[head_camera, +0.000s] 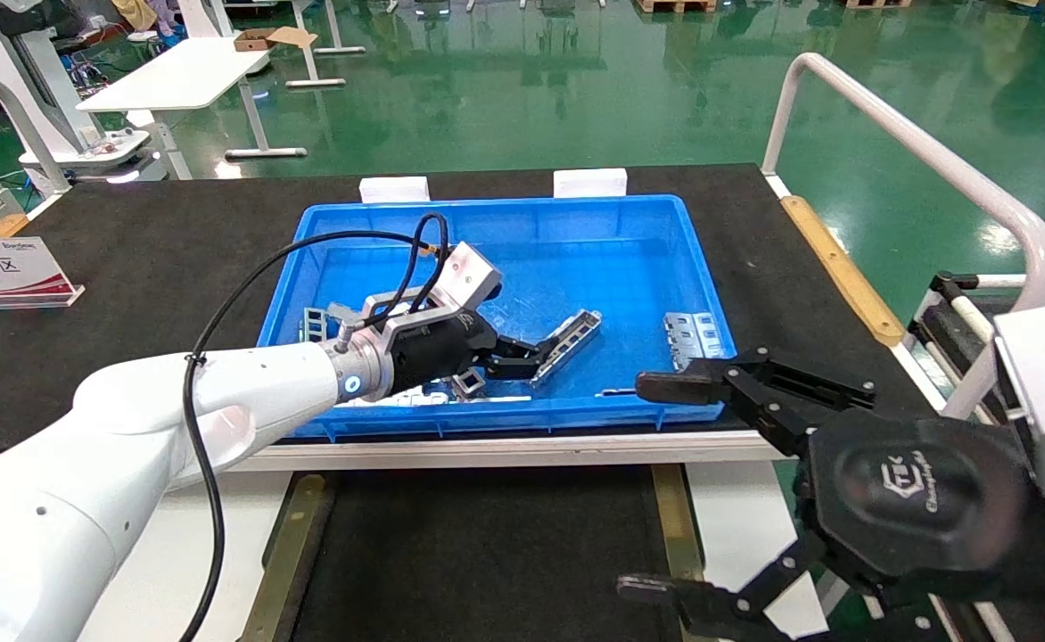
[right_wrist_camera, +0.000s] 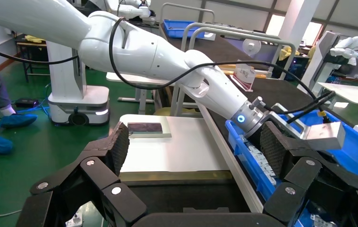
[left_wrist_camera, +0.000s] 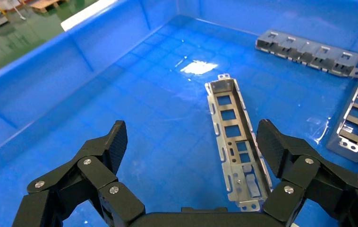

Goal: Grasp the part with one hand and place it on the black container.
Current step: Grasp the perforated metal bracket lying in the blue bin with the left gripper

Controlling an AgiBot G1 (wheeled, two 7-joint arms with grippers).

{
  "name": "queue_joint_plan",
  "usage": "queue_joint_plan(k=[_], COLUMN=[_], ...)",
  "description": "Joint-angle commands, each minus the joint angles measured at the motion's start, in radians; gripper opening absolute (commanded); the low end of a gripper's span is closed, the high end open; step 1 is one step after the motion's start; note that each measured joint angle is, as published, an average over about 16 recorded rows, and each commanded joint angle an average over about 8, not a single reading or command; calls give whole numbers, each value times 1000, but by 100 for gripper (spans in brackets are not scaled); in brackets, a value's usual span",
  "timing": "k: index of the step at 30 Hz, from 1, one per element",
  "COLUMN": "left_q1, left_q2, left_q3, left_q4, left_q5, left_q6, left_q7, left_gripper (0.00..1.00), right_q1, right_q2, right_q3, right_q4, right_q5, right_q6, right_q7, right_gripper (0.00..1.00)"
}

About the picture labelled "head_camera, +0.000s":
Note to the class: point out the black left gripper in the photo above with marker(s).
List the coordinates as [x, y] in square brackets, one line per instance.
[438, 352]

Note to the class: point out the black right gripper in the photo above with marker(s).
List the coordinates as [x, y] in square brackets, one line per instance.
[915, 508]

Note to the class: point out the slotted grey metal bracket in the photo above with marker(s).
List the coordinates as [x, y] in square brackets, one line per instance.
[571, 334]

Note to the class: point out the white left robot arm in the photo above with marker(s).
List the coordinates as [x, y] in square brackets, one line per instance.
[86, 499]

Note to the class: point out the brass strip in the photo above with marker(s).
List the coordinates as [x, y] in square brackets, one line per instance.
[295, 553]
[676, 526]

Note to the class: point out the short thin metal strip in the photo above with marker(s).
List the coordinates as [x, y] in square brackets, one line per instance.
[616, 391]

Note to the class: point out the blue plastic parts bin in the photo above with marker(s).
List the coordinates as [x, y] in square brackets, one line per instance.
[594, 250]

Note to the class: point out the perforated metal plate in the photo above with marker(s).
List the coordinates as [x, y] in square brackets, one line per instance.
[710, 334]
[681, 339]

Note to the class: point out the long grey metal bar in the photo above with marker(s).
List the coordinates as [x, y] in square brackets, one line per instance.
[344, 314]

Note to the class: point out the white foam block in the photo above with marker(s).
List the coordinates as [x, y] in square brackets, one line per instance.
[395, 189]
[590, 183]

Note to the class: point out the yellow wooden edge strip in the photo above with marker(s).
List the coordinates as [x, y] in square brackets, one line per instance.
[843, 272]
[5, 226]

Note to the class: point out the white tubular railing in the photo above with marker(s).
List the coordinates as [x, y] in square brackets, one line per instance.
[45, 159]
[933, 156]

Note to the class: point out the wooden pallet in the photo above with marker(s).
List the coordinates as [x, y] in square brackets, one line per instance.
[879, 4]
[674, 5]

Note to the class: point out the cardboard box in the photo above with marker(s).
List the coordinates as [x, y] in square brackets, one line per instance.
[264, 39]

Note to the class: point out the white table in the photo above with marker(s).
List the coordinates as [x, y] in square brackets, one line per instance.
[184, 76]

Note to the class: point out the yellow garment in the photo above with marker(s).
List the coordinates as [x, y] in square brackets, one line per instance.
[135, 13]

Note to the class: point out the acrylic sign with red stripe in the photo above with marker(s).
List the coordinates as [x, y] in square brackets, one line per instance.
[5, 272]

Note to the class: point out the grey slotted channel bracket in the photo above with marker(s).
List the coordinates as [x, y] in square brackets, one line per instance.
[313, 325]

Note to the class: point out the white table leg frame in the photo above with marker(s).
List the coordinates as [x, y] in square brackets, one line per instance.
[313, 82]

